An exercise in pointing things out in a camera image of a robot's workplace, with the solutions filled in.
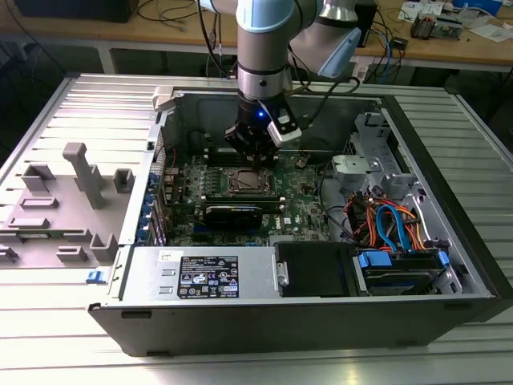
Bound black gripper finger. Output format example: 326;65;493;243
261;139;281;165
224;124;262;164

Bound metal socket cover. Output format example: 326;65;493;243
228;166;276;197

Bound silver CPU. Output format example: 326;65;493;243
238;171;264;192

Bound CPU socket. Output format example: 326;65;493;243
228;166;277;197

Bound green motherboard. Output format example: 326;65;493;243
164;146;336;248

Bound black graphics card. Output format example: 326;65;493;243
203;204;265;232

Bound metal drive cage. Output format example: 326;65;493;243
344;111;422;201

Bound black tower box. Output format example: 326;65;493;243
356;0;380;49

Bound silver power supply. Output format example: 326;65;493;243
119;245;281;302

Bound hard disk blue carrier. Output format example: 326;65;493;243
351;247;452;298

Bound black PC case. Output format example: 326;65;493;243
87;74;513;358

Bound wooden desk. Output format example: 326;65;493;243
352;0;513;75
0;0;241;75

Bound copper coil block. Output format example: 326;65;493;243
410;10;438;41

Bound grey parts rack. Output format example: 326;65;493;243
0;142;135;270

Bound wide black box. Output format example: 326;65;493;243
15;0;139;24

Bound white printed cards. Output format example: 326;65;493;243
400;0;446;21

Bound white paper sheet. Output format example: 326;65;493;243
468;23;513;44

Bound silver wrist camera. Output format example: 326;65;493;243
266;114;302;144

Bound black camera cable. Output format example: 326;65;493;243
288;78;361;130

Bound red wire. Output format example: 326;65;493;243
162;144;178;174

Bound orange wire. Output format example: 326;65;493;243
400;204;432;252
346;194;380;244

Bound blue flat wire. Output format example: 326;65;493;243
375;203;414;254

